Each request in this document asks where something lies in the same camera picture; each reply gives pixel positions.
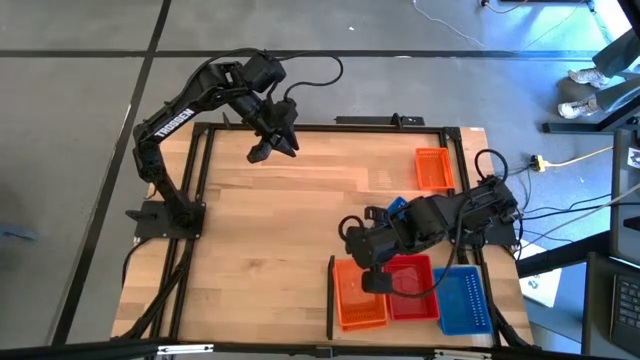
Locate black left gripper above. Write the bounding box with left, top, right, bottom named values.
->
left=244, top=94, right=300, bottom=165

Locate blue plastic basket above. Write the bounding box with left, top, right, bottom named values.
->
left=385, top=195, right=410, bottom=221
left=431, top=265, right=495, bottom=337

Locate red plastic basket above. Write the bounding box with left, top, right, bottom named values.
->
left=383, top=254, right=441, bottom=323

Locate black mounting bar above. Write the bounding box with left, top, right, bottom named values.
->
left=334, top=113, right=426, bottom=127

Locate white printed paper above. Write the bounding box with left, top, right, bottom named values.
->
left=518, top=239, right=565, bottom=309

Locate black diagonal desk bar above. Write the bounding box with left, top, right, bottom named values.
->
left=517, top=230, right=612, bottom=279

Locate black desk foot bar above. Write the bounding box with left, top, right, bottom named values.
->
left=542, top=107, right=640, bottom=135

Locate black laptop keyboard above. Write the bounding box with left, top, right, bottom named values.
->
left=582, top=252, right=640, bottom=359

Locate black front crossbar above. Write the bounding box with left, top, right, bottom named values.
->
left=0, top=338, right=640, bottom=360

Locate person's leg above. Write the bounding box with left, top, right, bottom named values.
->
left=593, top=27, right=640, bottom=79
left=594, top=74, right=640, bottom=112

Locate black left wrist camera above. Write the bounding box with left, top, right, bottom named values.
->
left=264, top=97, right=301, bottom=132

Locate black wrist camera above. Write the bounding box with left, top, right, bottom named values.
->
left=360, top=267, right=397, bottom=295
left=264, top=97, right=301, bottom=132

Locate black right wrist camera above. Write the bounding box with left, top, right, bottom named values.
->
left=360, top=267, right=397, bottom=295

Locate black aluminium table frame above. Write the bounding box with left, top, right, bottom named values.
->
left=147, top=121, right=536, bottom=350

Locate black right camera cable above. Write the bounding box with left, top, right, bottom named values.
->
left=391, top=199, right=471, bottom=300

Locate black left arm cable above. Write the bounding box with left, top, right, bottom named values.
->
left=197, top=47, right=346, bottom=104

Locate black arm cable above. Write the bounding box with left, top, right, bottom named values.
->
left=197, top=47, right=346, bottom=104
left=473, top=147, right=510, bottom=182

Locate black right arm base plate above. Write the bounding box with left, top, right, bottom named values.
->
left=449, top=227, right=520, bottom=249

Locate silver bracket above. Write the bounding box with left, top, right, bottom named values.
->
left=157, top=342, right=215, bottom=356
left=433, top=348, right=494, bottom=360

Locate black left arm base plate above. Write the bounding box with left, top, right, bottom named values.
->
left=124, top=199, right=207, bottom=240

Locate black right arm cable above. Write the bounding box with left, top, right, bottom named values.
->
left=473, top=147, right=510, bottom=182

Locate yellow extension cable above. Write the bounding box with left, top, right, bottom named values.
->
left=529, top=145, right=614, bottom=172

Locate white floor cable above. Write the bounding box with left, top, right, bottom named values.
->
left=412, top=0, right=487, bottom=49

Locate grey floor cable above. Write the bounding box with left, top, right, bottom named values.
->
left=537, top=182, right=640, bottom=247

